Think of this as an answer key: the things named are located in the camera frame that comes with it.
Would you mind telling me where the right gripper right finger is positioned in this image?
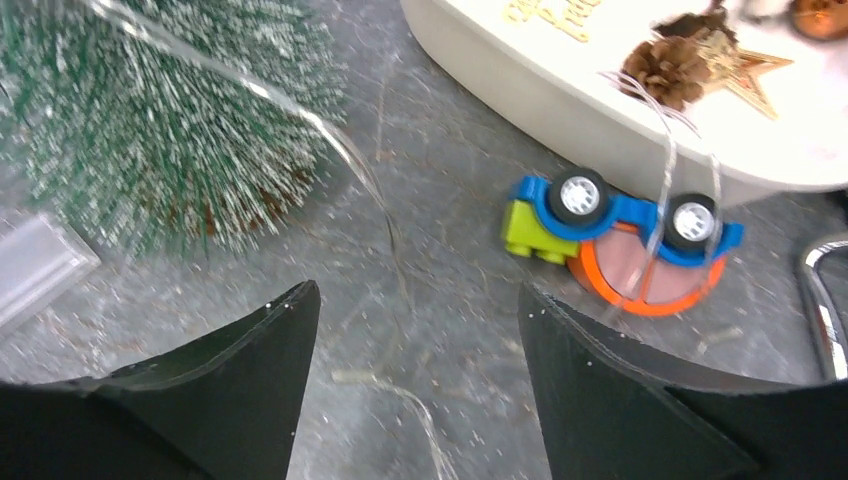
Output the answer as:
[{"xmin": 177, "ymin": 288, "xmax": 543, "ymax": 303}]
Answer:
[{"xmin": 518, "ymin": 284, "xmax": 847, "ymax": 479}]

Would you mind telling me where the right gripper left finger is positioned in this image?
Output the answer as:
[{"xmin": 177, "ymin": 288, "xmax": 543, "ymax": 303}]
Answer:
[{"xmin": 1, "ymin": 280, "xmax": 321, "ymax": 479}]

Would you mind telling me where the clear battery box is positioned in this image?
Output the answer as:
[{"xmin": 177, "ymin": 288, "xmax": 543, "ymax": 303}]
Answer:
[{"xmin": 1, "ymin": 210, "xmax": 101, "ymax": 337}]

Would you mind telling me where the small frosted christmas tree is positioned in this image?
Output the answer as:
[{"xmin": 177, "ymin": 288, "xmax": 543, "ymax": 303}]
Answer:
[{"xmin": 1, "ymin": 1, "xmax": 328, "ymax": 252}]

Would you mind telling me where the clear fairy light string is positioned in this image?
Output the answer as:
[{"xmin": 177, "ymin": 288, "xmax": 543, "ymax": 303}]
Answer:
[{"xmin": 86, "ymin": 0, "xmax": 727, "ymax": 480}]

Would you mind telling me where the gold merry christmas sign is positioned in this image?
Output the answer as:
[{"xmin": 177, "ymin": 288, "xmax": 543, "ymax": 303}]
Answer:
[{"xmin": 502, "ymin": 0, "xmax": 602, "ymax": 43}]

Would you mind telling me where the orange round toy disc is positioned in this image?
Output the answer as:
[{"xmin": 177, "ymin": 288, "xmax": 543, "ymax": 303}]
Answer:
[{"xmin": 567, "ymin": 223, "xmax": 726, "ymax": 317}]

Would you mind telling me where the white plastic tray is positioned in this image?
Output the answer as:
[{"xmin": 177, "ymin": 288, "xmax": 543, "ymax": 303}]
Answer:
[{"xmin": 402, "ymin": 0, "xmax": 847, "ymax": 206}]

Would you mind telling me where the brown pine cone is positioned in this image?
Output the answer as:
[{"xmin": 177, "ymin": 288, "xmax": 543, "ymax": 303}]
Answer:
[{"xmin": 621, "ymin": 36, "xmax": 711, "ymax": 111}]

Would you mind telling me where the gold star topper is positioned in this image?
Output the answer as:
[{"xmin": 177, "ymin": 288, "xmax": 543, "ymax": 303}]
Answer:
[{"xmin": 696, "ymin": 30, "xmax": 793, "ymax": 120}]

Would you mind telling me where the orange shiny bauble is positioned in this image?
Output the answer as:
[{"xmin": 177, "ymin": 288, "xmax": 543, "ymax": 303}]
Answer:
[{"xmin": 789, "ymin": 0, "xmax": 847, "ymax": 42}]

